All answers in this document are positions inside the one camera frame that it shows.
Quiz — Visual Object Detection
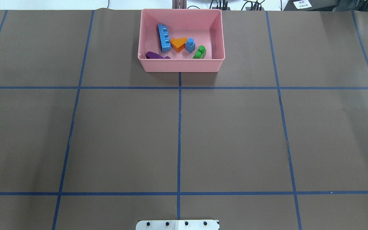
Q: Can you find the green block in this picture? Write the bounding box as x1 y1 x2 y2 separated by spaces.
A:
193 45 206 59

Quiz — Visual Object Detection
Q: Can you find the small blue block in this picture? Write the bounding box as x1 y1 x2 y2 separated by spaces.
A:
184 38 196 53

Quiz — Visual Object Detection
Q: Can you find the purple block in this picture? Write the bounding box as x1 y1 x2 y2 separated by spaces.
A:
145 51 171 59

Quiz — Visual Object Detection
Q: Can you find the orange block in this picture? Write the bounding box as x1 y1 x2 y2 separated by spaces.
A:
170 37 188 53

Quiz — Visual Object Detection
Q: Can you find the long blue block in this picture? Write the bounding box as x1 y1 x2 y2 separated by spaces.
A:
157 23 172 53

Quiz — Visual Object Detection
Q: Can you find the pink plastic box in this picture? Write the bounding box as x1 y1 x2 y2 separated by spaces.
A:
138 9 226 73

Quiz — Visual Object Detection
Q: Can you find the white camera pedestal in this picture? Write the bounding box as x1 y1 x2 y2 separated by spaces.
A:
135 219 220 230

